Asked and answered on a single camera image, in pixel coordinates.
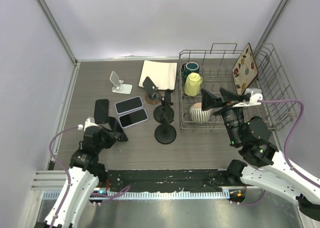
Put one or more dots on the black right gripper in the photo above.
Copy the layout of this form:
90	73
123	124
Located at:
209	101

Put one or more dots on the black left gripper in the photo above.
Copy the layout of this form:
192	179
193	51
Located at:
112	136

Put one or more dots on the black phone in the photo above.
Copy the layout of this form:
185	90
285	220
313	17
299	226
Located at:
101	113
116	127

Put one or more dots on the lilac case phone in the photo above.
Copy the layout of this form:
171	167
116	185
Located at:
128	105
133	118

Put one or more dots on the black phone stand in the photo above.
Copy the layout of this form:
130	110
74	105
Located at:
165	133
163	110

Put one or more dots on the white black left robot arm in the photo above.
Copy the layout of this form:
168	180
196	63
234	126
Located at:
82	176

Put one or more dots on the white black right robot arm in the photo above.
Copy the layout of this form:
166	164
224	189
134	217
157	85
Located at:
263	164

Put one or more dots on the silver folding phone stand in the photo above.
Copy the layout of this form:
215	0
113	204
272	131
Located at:
118	85

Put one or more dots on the wooden base phone stand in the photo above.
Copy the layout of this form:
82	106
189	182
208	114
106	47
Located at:
152	96

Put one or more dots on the striped white grey mug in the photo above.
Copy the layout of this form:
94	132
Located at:
198	115

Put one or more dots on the yellow faceted mug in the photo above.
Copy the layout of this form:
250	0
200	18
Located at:
193	84

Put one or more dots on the floral square plate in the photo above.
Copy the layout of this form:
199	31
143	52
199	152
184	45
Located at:
244	70

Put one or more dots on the dark green mug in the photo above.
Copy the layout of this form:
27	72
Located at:
190	67

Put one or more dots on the cream square plate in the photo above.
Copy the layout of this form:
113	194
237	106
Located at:
162	74

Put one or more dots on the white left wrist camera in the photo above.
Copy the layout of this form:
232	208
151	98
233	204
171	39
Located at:
90	122

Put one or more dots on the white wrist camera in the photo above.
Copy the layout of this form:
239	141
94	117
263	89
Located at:
90	122
253	97

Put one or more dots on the grey wire dish rack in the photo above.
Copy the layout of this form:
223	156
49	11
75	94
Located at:
215	66

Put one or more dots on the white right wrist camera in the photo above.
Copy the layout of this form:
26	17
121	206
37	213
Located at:
253	97

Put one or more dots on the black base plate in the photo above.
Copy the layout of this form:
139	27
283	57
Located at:
169	181

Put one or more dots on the white slotted cable duct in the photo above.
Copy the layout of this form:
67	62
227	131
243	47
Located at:
224	194

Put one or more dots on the aluminium corner frame post left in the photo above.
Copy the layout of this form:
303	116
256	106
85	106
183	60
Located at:
54	25

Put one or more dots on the aluminium corner frame post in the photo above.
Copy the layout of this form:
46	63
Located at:
54	25
271	24

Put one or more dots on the aluminium corner frame post right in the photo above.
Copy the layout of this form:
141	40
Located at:
271	24

